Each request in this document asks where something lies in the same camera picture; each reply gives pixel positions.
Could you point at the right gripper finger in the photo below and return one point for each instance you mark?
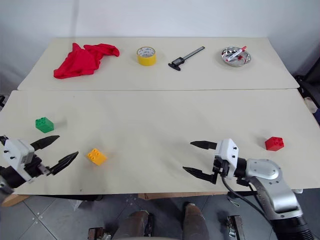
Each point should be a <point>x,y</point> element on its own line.
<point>200,173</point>
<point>205,145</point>

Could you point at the yellow toy brick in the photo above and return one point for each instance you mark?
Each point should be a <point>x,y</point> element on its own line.
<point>97,157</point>

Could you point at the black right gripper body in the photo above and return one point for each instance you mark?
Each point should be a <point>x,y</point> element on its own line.
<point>221,168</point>

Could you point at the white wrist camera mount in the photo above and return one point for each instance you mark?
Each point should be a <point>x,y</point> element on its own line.
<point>228,150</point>
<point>16,152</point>

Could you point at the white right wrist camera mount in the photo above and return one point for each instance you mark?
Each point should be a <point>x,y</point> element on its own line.
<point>228,150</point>

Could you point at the black digital caliper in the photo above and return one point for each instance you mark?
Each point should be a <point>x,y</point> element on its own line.
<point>178,62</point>

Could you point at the black bulky object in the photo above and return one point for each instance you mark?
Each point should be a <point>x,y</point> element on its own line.
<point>310,80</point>

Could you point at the wooden board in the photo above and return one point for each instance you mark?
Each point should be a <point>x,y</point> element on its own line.
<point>13,200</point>

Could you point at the red toy brick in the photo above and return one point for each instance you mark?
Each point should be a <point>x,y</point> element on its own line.
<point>274,144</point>

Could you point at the silver metal dish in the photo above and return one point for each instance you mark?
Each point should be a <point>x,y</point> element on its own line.
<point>237,62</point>

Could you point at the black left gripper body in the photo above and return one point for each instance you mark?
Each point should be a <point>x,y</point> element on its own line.
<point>35,167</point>

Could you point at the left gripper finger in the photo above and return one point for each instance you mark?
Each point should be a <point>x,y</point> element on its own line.
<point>62,163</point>
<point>46,142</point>

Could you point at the metal table foot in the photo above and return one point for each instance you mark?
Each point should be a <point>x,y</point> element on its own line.
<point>98,233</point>
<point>233,225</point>

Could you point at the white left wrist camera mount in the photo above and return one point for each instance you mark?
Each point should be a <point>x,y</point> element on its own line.
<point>16,152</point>

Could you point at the red and white marker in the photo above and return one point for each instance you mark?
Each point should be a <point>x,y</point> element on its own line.
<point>235,54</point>

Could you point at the red cloth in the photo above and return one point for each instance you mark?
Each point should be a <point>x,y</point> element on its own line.
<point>80,62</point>

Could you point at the yellow tape roll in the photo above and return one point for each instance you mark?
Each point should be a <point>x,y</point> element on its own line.
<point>147,60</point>

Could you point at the green toy brick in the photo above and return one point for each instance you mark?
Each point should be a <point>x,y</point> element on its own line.
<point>44,125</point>

